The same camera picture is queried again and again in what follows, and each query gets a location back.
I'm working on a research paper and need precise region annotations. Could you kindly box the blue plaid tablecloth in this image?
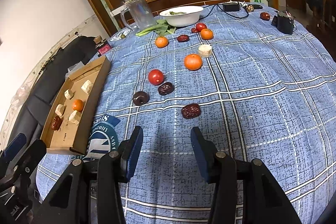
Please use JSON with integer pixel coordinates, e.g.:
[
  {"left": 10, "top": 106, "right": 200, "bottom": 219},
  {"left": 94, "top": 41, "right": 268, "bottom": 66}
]
[{"left": 94, "top": 6, "right": 335, "bottom": 223}]

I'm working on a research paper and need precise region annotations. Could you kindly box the clear plastic bag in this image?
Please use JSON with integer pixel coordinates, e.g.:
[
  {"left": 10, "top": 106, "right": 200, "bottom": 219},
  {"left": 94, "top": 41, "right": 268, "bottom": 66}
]
[{"left": 65, "top": 61, "right": 84, "bottom": 80}]

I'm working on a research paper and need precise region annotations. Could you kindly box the brown cardboard tray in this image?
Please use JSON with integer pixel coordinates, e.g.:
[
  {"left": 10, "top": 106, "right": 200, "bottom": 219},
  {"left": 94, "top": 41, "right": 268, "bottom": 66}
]
[{"left": 41, "top": 56, "right": 111, "bottom": 155}]

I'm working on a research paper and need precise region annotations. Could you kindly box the black pouch on table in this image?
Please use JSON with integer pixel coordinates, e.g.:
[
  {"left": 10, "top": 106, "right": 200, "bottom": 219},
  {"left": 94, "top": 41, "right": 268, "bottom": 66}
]
[{"left": 271, "top": 11, "right": 294, "bottom": 35}]

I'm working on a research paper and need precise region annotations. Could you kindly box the dark jujube front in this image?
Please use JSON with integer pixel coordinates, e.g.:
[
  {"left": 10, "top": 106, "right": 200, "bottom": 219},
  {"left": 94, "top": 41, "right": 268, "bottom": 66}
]
[{"left": 181, "top": 103, "right": 201, "bottom": 119}]

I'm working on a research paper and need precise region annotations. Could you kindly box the black leather sofa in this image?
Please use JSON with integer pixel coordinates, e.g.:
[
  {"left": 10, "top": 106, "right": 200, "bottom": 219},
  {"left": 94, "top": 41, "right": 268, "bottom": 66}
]
[{"left": 4, "top": 35, "right": 99, "bottom": 188}]

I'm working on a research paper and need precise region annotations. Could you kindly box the far red tomato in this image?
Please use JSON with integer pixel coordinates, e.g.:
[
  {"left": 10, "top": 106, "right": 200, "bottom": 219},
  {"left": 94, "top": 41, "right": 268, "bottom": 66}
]
[{"left": 195, "top": 23, "right": 207, "bottom": 32}]

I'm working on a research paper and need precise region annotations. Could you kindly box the white bowl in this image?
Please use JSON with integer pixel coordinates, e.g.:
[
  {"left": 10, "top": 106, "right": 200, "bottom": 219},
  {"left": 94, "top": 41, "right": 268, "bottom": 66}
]
[{"left": 159, "top": 6, "right": 203, "bottom": 27}]

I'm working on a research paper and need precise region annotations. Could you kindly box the dark jar pink label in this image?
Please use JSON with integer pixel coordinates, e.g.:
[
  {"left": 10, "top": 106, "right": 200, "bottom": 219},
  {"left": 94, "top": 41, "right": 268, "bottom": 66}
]
[{"left": 95, "top": 39, "right": 112, "bottom": 57}]

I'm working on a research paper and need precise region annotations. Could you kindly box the beige sugarcane chunk large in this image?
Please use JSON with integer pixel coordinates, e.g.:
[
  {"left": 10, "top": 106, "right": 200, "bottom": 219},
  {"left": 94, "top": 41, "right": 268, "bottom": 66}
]
[{"left": 81, "top": 80, "right": 93, "bottom": 94}]

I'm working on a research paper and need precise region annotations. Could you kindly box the clear plastic pitcher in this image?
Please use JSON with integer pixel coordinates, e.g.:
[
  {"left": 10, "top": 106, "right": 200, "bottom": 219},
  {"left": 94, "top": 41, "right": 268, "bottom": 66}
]
[{"left": 120, "top": 0, "right": 157, "bottom": 31}]

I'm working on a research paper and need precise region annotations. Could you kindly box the black power adapter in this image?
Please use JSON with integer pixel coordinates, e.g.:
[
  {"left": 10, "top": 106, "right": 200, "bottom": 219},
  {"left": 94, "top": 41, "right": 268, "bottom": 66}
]
[{"left": 223, "top": 2, "right": 240, "bottom": 12}]

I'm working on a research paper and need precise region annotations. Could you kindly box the red cherry tomato near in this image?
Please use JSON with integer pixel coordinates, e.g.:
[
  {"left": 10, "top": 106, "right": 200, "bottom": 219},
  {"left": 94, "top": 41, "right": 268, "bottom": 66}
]
[{"left": 148, "top": 69, "right": 165, "bottom": 86}]

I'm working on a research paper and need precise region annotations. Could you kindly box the dark round plum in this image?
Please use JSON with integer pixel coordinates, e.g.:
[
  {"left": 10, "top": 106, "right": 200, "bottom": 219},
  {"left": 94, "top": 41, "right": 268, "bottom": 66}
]
[{"left": 132, "top": 91, "right": 149, "bottom": 106}]

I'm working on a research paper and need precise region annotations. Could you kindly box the small sugarcane chunk tray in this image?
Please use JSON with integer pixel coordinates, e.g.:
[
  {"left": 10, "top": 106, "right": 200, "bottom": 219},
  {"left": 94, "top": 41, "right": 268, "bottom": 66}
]
[{"left": 64, "top": 89, "right": 74, "bottom": 100}]

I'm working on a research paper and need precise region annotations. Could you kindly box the sugarcane chunk tray left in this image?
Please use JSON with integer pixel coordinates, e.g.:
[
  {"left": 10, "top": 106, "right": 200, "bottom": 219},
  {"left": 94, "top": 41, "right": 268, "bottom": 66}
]
[{"left": 55, "top": 104, "right": 65, "bottom": 117}]

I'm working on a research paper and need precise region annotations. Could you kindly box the far dark jujube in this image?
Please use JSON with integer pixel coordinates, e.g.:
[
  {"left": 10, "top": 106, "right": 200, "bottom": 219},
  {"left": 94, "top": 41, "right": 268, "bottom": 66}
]
[{"left": 177, "top": 35, "right": 190, "bottom": 43}]

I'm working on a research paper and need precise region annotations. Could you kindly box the dark wrinkled jujube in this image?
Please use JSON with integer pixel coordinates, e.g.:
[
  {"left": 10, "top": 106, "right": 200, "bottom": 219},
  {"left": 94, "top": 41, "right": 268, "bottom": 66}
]
[{"left": 158, "top": 82, "right": 174, "bottom": 96}]

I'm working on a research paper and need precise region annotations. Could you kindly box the large red jujube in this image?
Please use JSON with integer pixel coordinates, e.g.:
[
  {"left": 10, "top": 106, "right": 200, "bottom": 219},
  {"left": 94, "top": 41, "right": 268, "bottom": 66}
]
[{"left": 51, "top": 115, "right": 63, "bottom": 131}]

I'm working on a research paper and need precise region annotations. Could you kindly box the green leafy vegetable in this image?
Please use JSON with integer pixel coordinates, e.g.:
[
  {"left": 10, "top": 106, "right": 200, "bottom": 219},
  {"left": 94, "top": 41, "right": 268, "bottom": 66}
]
[{"left": 135, "top": 19, "right": 177, "bottom": 37}]

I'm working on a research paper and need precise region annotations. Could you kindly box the jujube at table edge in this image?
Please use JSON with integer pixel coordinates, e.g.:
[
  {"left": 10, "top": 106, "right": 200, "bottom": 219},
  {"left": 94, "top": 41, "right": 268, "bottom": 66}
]
[{"left": 260, "top": 12, "right": 270, "bottom": 21}]

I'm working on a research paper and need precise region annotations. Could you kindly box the round sugarcane chunk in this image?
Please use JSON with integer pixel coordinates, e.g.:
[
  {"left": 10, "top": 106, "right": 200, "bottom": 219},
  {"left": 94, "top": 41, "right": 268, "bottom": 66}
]
[{"left": 198, "top": 44, "right": 213, "bottom": 57}]

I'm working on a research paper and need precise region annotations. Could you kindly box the large orange mandarin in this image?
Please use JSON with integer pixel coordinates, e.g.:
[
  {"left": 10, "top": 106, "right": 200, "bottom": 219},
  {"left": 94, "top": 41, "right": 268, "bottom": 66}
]
[{"left": 184, "top": 54, "right": 203, "bottom": 71}]

